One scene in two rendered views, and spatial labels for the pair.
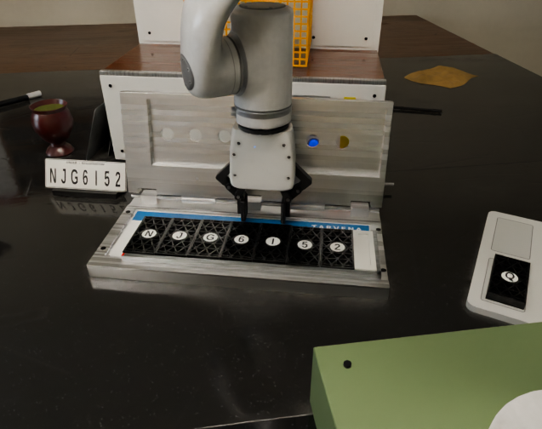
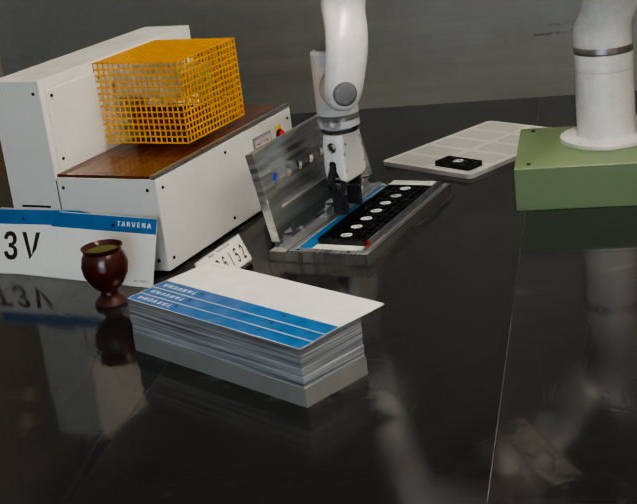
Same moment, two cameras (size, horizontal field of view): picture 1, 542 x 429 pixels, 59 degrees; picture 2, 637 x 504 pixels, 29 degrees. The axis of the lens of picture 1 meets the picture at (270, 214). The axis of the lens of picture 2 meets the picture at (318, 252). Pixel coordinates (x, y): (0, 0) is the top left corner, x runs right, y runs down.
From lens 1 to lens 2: 2.35 m
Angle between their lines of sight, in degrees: 62
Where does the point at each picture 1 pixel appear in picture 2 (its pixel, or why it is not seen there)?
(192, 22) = (357, 57)
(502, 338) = (526, 142)
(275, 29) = not seen: hidden behind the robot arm
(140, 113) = (266, 165)
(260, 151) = (354, 144)
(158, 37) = (69, 159)
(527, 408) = (568, 138)
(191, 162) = (292, 194)
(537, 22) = not seen: outside the picture
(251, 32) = not seen: hidden behind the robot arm
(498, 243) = (420, 163)
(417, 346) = (523, 154)
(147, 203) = (288, 245)
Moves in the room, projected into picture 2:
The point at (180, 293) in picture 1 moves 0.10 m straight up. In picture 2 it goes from (408, 240) to (403, 190)
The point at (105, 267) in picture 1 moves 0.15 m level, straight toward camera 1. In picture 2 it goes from (373, 250) to (453, 239)
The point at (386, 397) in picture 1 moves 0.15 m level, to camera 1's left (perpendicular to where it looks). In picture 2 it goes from (550, 159) to (537, 182)
